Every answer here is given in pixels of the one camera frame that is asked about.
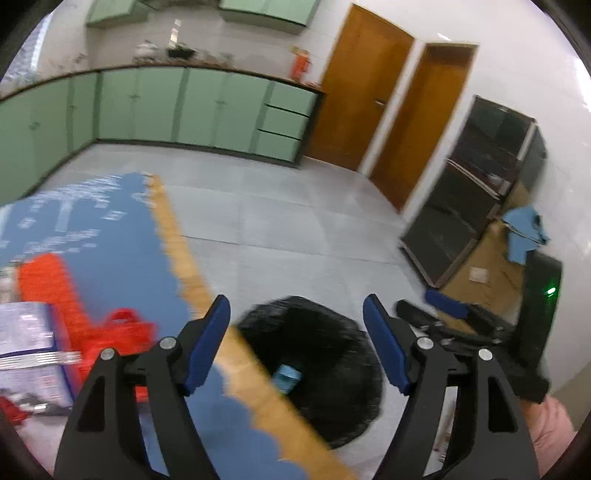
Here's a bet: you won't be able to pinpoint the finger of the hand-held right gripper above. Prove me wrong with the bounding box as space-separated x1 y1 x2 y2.
425 289 520 342
396 299 467 344

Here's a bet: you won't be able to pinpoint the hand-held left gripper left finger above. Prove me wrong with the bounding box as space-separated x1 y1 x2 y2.
54 294 232 480

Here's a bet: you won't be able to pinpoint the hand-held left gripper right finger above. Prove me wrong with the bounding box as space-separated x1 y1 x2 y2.
362 294 541 480

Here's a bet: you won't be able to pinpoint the red snack wrapper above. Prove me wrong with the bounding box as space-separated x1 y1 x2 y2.
81 308 160 402

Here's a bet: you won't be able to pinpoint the small blue packet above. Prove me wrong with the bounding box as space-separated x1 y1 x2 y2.
271 364 303 395

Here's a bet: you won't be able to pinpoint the trash bin with black bag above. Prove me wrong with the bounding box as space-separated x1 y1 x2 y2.
235 295 384 450

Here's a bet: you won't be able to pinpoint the orange snack wrapper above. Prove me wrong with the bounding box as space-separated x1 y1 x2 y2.
16 253 93 370

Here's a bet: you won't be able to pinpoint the white purple packet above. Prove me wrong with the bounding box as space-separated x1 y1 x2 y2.
0 302 84 411

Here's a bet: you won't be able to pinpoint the person's right forearm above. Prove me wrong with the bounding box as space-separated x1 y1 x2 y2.
519 396 580 467

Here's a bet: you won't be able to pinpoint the flat brown cardboard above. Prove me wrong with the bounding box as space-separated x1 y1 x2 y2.
438 182 532 324

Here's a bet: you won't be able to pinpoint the blue cloth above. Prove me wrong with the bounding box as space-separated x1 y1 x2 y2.
501 205 551 266

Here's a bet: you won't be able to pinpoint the black glass display cabinet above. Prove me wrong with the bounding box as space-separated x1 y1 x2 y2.
398 95 548 289

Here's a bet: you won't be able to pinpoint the blue scalloped tablecloth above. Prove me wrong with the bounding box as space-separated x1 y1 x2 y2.
0 172 315 480

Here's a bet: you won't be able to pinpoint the wooden door in recess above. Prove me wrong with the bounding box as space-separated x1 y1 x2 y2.
369 42 479 213

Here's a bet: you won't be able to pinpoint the green cabinet drawer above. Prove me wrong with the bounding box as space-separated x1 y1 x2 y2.
267 83 319 116
255 131 303 162
261 107 311 139

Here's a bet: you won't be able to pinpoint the closed wooden door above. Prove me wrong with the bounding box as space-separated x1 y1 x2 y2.
305 2 416 172

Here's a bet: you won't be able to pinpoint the green lower kitchen cabinets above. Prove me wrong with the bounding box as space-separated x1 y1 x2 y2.
0 65 326 206

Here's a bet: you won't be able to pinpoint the orange thermos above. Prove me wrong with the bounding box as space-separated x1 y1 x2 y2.
291 46 311 81

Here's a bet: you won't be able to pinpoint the white cooking pot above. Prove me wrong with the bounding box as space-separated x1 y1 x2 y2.
134 41 160 63

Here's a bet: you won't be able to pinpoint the green upper cabinet near door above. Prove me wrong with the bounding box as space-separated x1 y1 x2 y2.
219 0 321 33

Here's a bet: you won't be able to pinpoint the green upper cabinet near window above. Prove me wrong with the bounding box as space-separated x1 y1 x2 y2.
85 0 139 28

